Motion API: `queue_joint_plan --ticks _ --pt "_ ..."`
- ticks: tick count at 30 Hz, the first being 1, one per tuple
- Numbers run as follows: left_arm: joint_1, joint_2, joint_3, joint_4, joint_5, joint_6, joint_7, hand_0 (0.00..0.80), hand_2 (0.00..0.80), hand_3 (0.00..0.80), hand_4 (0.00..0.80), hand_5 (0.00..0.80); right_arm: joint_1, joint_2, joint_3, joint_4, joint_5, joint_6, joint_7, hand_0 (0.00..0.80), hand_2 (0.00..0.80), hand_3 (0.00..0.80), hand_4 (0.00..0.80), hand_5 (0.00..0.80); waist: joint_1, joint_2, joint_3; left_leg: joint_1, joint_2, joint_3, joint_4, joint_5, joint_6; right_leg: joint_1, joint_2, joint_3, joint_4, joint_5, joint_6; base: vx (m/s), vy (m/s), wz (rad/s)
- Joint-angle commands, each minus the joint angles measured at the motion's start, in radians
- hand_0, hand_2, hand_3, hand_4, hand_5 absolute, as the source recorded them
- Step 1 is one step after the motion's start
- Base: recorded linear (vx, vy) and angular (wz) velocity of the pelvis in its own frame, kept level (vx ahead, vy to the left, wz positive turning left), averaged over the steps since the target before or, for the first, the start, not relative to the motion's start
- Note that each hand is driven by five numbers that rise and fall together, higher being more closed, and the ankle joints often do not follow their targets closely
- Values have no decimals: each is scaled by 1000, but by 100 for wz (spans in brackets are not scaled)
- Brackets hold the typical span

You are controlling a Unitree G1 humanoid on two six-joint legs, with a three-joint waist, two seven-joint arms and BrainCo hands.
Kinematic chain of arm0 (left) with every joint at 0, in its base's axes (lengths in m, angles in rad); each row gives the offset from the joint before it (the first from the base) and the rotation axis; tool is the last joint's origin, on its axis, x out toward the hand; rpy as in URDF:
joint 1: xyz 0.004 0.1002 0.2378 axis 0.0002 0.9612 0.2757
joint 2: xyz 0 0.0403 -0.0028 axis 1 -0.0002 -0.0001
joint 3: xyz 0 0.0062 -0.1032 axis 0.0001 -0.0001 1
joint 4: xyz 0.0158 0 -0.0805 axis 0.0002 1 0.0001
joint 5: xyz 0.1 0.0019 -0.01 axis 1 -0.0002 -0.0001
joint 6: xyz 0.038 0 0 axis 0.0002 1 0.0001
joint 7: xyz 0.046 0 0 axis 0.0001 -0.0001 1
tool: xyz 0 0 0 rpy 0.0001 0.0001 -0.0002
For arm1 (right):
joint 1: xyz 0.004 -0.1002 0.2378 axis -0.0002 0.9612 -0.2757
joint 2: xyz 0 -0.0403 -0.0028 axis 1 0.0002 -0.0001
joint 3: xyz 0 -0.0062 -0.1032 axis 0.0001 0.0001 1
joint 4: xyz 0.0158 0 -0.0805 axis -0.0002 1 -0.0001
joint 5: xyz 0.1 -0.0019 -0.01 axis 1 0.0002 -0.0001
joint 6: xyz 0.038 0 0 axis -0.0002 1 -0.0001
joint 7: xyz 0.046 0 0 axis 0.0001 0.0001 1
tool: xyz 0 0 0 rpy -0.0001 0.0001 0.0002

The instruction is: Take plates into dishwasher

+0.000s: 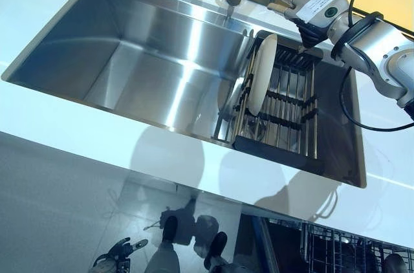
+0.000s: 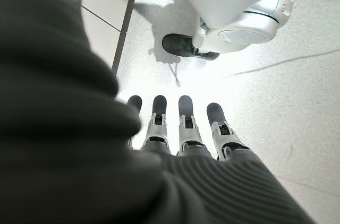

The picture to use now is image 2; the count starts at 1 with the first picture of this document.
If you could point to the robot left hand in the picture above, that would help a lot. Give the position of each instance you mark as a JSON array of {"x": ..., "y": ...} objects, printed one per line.
[{"x": 66, "y": 141}]

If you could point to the dark table leg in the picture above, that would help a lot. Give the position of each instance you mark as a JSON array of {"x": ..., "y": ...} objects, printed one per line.
[{"x": 127, "y": 22}]

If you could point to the black robot foot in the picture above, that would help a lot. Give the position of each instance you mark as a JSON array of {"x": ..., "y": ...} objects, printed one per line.
[{"x": 178, "y": 44}]

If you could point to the silver robot leg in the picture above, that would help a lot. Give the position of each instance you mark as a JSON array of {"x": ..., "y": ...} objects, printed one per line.
[{"x": 233, "y": 3}]

